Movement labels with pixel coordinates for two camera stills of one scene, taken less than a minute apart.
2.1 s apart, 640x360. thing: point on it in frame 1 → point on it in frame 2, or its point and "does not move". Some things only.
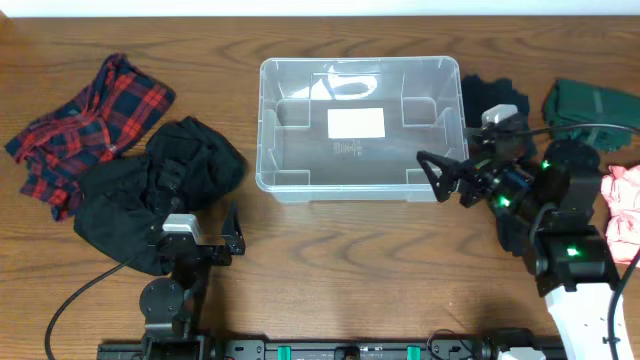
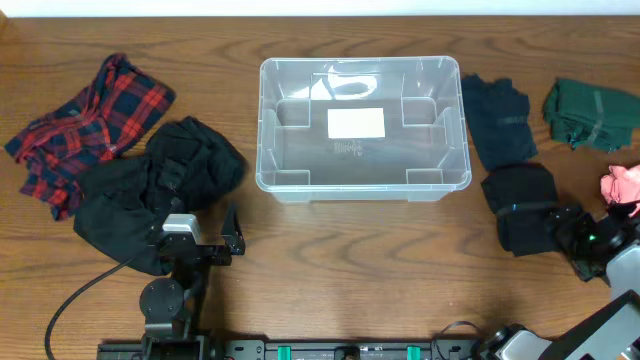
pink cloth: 621,191 does not move
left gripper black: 201,252 does not move
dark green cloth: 570,103 does not move
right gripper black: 484,171 → 566,229
